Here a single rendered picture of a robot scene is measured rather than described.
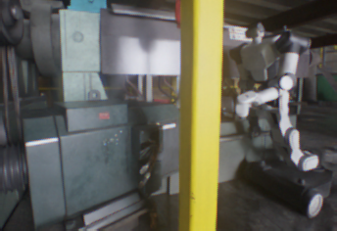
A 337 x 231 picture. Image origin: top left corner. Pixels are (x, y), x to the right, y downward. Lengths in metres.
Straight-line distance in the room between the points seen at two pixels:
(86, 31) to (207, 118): 1.15
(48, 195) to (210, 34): 0.77
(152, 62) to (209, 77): 0.97
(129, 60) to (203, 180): 1.06
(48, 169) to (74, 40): 0.95
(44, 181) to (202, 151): 0.56
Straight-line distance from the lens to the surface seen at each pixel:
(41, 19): 1.42
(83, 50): 1.46
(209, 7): 0.58
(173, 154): 1.05
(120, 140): 0.84
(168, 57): 1.52
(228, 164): 1.96
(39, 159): 0.77
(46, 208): 0.85
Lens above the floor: 0.96
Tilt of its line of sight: 7 degrees down
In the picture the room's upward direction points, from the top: straight up
